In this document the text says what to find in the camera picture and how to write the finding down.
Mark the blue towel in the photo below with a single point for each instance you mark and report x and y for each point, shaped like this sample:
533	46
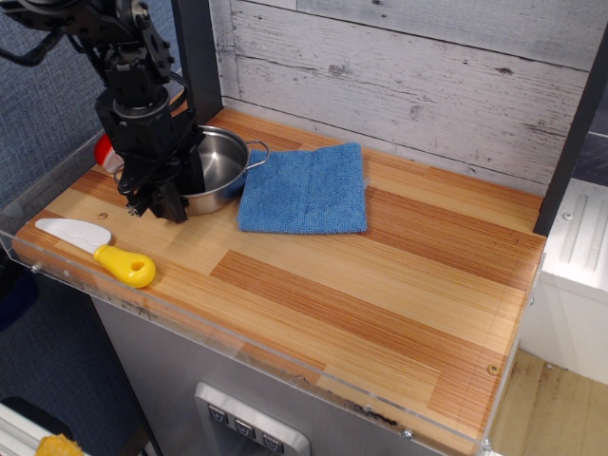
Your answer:
319	192

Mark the silver dispenser panel with buttons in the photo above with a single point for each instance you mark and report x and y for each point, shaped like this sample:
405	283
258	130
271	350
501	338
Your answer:
235	428

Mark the dark right vertical post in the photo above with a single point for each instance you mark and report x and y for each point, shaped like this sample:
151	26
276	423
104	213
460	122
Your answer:
582	121

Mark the white side appliance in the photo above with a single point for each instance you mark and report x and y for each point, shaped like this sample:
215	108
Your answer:
566	321

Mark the dark left vertical post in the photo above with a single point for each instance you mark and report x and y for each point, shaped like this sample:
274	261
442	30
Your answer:
196	41

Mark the clear acrylic table guard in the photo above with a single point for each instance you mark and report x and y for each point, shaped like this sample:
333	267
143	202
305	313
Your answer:
408	326

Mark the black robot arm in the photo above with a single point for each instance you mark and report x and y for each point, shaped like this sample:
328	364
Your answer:
118	38

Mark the stainless steel pot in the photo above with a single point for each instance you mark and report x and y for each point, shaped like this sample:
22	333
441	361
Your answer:
226	159

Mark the red and white toy sushi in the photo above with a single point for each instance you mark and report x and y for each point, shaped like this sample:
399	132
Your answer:
105	155

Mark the yellow object at bottom left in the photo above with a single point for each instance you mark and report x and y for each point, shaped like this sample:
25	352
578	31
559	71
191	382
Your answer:
58	445

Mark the white toy knife yellow handle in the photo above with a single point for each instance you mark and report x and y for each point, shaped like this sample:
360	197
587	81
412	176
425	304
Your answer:
132	269

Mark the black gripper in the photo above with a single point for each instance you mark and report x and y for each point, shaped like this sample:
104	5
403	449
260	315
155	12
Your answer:
161	162

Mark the dark vertical post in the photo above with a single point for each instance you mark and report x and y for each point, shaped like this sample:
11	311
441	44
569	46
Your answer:
582	121
196	41

